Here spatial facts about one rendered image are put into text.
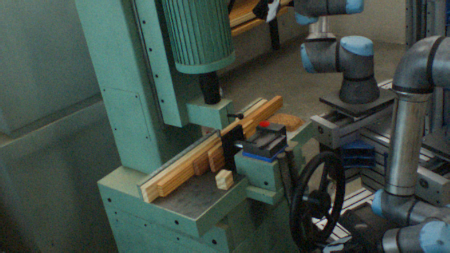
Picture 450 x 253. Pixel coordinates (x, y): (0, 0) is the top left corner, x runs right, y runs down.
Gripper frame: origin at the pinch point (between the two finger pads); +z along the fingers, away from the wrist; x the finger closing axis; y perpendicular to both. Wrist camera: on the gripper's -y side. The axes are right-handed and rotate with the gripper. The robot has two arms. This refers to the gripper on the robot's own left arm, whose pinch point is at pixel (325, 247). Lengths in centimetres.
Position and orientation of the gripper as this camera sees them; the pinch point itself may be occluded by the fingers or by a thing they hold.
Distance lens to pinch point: 150.4
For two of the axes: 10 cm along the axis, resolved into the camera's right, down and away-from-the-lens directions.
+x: 6.1, -4.4, 6.6
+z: -5.9, 2.9, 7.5
